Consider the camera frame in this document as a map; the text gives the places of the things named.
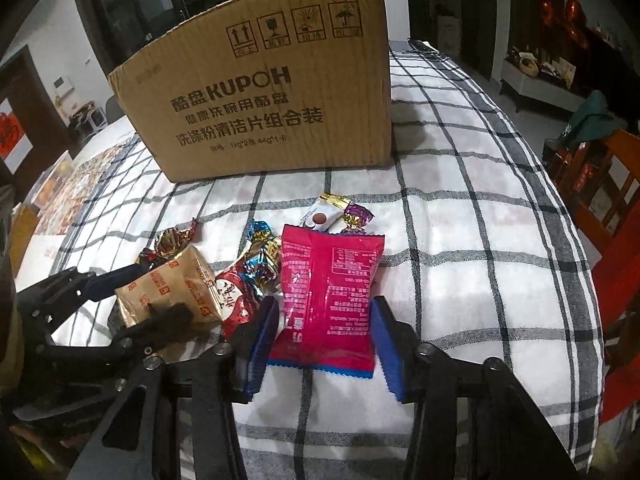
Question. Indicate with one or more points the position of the tan snack packet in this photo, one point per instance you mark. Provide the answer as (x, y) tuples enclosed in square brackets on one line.
[(185, 279)]

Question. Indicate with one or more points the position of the white chocolate bar wrapper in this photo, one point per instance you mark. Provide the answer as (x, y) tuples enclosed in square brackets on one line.
[(324, 212)]

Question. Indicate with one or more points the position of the red white snack packet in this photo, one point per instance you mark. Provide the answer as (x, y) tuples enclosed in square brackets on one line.
[(236, 300)]

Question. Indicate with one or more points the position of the red heart balloons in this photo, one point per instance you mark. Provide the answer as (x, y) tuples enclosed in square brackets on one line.
[(570, 17)]

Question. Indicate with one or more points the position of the blue gold wrapped candy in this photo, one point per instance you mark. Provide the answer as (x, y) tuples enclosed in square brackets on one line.
[(261, 261)]

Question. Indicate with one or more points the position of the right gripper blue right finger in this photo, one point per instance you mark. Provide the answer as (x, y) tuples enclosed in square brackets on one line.
[(509, 438)]

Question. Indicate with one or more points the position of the brown cardboard box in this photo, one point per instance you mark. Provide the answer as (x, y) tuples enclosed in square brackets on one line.
[(263, 85)]

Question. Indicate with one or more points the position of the white low cabinet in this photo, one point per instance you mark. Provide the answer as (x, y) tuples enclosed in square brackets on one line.
[(527, 87)]

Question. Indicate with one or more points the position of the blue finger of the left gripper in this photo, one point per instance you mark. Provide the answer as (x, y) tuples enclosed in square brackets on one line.
[(172, 334), (99, 287)]

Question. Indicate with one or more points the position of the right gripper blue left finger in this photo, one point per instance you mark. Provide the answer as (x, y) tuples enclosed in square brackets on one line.
[(138, 436)]

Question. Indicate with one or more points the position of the red brown wrapped candy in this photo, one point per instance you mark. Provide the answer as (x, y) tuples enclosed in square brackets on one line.
[(167, 245)]

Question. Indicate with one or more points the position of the purple gold wrapped candy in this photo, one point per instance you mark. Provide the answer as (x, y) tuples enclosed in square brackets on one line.
[(356, 218)]

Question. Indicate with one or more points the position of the red fu poster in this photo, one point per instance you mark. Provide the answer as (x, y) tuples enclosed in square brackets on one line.
[(14, 142)]

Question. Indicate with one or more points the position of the floral patterned placemat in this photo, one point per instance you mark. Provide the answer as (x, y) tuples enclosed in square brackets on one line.
[(63, 209)]

